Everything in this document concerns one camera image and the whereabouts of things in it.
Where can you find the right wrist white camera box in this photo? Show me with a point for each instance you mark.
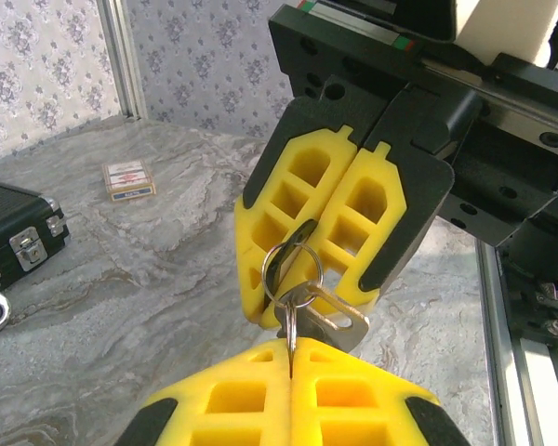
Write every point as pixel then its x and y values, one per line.
pixel 502 23

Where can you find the playing card box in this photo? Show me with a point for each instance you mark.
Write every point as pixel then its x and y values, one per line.
pixel 128 181

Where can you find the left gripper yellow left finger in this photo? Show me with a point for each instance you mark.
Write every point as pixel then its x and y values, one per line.
pixel 232 404

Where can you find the aluminium corner frame post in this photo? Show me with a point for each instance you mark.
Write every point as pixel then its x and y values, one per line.
pixel 123 56

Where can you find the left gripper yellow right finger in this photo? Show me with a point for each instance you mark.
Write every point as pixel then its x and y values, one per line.
pixel 353 404

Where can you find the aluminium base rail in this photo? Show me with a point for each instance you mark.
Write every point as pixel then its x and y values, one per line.
pixel 539 395

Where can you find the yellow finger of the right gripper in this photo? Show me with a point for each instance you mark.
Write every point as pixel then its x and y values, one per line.
pixel 265 186
pixel 414 195

